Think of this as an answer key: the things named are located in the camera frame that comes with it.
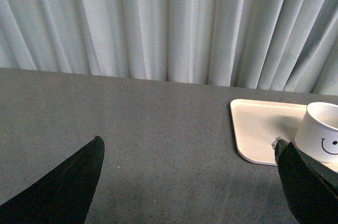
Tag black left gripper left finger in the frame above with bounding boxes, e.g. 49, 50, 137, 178
1, 136, 105, 223

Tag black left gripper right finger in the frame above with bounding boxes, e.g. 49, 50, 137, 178
272, 137, 337, 223

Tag white smiley mug black handle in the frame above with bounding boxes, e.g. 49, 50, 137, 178
295, 102, 337, 163

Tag beige rectangular tray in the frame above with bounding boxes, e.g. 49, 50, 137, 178
229, 98, 315, 167

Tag white curtain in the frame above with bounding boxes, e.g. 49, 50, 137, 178
1, 0, 337, 95

